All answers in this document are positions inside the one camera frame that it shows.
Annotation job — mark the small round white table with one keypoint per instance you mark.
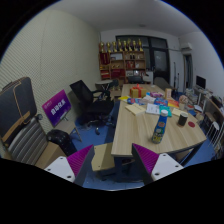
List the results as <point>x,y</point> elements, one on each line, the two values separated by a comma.
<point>103,82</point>

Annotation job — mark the flat round red coaster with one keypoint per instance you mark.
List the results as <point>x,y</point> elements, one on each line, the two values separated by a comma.
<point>191,124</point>

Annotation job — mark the pink wrapped pack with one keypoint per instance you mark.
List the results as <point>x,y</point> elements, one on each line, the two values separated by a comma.
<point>155,95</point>

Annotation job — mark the pink flowers in white pot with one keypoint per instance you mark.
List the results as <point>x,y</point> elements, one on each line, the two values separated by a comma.
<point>183,99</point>

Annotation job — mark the blue and red book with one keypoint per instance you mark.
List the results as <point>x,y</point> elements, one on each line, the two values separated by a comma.
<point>133,100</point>

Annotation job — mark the purple sign board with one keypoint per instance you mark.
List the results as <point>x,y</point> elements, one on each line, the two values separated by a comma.
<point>56,107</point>

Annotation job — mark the white paper sheet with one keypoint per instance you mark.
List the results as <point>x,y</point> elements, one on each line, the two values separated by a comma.
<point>148,99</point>

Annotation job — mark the yellow gift box red ribbon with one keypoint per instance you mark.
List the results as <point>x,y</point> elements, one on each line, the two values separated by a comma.
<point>136,92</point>

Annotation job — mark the small tan upright box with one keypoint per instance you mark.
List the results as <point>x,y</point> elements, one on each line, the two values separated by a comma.
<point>168,93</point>

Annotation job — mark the orange book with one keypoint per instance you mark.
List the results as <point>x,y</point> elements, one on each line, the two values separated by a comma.
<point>173,103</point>

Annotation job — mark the cluttered wooden side desk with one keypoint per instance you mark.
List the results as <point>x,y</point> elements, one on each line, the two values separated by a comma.
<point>210,103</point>

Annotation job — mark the grey padded chair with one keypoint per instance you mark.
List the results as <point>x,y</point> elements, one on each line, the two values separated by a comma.
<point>162,83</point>

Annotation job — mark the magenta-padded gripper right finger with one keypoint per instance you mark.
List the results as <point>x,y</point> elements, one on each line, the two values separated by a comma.
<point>148,160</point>

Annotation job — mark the white wall air conditioner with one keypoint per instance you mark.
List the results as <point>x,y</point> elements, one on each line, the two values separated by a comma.
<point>186,46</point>

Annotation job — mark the light wooden stool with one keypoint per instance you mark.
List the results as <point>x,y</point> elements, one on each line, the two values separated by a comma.
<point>101,156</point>

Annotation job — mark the white booklet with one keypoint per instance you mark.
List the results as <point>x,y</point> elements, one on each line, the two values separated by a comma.
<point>152,108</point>

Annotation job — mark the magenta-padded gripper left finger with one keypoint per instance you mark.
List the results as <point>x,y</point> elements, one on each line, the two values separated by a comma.
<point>79,160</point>

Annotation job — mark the brown cardboard box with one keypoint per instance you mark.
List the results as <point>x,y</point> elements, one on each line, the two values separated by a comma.
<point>48,155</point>

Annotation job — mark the black computer monitor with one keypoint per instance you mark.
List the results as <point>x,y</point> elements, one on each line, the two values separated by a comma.
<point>201,81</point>

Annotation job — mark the black office chair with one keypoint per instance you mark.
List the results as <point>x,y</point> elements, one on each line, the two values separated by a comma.
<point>90,106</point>

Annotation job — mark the black framed glass door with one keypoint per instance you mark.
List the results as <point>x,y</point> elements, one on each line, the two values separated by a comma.
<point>156,60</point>

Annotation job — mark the blue cover book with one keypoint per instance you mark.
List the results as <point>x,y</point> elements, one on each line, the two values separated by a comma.
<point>160,101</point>

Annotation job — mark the black waste bin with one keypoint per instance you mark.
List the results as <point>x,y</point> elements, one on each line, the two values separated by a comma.
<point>60,138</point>

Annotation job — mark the blue drink bottle white cap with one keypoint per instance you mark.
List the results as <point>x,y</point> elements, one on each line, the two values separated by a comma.
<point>159,128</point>

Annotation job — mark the wooden shelf unit with trophies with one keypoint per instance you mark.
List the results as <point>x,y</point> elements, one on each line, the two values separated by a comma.
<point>120,63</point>

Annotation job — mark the black case tan trim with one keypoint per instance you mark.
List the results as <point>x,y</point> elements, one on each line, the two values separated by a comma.
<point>15,103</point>

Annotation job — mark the black mug white inside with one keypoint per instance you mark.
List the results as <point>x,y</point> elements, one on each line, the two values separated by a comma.
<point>182,119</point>

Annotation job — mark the white round stool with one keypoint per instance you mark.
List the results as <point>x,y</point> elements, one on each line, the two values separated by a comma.
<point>213,126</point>

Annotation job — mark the grey striped chair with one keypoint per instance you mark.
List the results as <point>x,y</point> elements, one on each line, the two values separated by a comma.
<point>26,140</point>

